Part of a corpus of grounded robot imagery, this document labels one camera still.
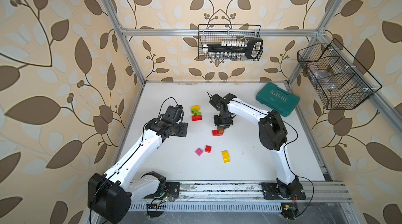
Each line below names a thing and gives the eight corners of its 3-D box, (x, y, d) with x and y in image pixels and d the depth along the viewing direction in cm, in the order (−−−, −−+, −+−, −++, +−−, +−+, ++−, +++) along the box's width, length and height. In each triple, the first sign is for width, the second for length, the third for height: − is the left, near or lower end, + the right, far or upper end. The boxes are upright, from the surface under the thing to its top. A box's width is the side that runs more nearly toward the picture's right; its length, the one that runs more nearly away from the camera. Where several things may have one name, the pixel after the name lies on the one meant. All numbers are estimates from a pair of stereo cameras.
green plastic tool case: (252, 98, 113) (254, 93, 109) (266, 85, 121) (268, 80, 118) (285, 119, 101) (288, 115, 97) (298, 103, 110) (301, 98, 106)
